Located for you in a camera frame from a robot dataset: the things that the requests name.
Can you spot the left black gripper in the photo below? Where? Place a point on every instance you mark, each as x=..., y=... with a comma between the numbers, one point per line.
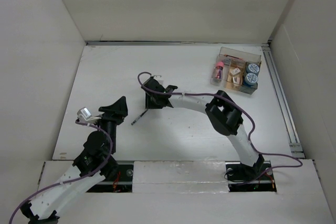
x=116, y=112

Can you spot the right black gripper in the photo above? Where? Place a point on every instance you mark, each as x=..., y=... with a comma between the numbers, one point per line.
x=149, y=104

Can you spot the black pen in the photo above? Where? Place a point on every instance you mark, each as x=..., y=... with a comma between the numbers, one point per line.
x=140, y=116

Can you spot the pink capped glue bottle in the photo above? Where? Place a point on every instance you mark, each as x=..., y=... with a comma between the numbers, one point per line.
x=218, y=71

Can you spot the orange red pen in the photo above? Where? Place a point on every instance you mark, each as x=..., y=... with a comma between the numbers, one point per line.
x=233, y=57

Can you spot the blue patterned tape roll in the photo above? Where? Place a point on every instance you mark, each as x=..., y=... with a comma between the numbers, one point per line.
x=250, y=79

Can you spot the pink barrel pen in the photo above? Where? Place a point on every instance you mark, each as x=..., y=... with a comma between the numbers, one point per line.
x=227, y=62

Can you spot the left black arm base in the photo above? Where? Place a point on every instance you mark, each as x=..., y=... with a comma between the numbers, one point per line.
x=121, y=182

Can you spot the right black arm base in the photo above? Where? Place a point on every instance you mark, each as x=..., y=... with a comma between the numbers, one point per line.
x=241, y=182

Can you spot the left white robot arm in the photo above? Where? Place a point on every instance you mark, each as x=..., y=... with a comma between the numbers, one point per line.
x=94, y=164

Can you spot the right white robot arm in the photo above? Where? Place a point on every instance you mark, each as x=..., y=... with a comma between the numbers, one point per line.
x=223, y=114

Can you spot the clear compartment organizer box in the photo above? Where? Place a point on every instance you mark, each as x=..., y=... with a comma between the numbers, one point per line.
x=226, y=81

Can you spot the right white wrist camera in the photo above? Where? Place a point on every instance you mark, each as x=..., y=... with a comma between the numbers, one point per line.
x=158, y=77

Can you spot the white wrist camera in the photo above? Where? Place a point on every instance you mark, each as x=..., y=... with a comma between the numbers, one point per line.
x=158, y=77
x=84, y=115

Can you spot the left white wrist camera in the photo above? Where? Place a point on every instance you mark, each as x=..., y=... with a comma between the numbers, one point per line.
x=84, y=115

